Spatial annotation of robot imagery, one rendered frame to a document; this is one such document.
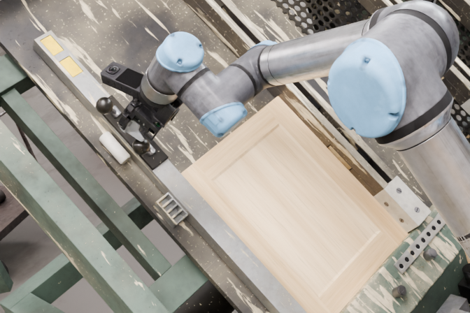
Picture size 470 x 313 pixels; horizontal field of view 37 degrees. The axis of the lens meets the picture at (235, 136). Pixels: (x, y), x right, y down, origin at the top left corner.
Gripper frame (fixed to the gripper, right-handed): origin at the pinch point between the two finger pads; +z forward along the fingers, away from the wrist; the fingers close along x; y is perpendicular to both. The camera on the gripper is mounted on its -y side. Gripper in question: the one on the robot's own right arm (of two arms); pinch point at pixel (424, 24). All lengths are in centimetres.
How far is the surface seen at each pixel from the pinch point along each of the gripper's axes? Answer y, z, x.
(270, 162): 18, 24, 45
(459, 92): -11.0, 26.3, -14.4
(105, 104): 45, 0, 73
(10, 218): 224, 230, -20
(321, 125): 12.3, 19.1, 30.1
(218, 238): 17, 27, 71
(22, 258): 217, 261, -17
